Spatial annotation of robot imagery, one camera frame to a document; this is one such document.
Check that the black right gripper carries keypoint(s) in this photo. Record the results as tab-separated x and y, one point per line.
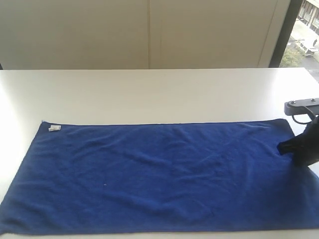
305	146

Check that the dark window frame post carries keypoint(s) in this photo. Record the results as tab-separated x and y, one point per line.
285	32

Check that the white van outside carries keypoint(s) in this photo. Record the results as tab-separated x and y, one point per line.
306	49

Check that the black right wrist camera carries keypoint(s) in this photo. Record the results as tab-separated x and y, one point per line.
302	107

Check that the blue microfiber towel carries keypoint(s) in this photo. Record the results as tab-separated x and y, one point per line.
189	177

